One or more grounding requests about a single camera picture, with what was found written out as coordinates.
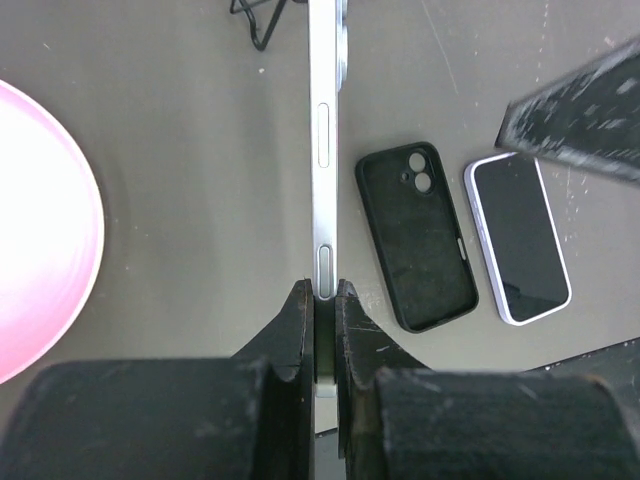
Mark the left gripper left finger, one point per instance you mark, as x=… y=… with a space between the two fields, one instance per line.
x=249 y=416

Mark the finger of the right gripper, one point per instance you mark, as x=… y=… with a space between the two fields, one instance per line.
x=587 y=119

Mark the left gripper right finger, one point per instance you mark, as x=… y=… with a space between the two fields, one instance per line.
x=399 y=419

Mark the black screen smartphone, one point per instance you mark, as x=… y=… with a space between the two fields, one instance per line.
x=520 y=240

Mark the light blue smartphone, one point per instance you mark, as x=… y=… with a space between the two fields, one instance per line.
x=328 y=62

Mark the black phone case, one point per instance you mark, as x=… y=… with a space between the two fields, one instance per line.
x=416 y=234

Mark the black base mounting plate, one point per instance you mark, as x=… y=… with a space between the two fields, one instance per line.
x=617 y=365

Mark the pink plate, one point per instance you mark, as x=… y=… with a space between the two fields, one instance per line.
x=52 y=231

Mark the black wire dish basket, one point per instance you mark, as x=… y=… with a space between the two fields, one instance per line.
x=260 y=36

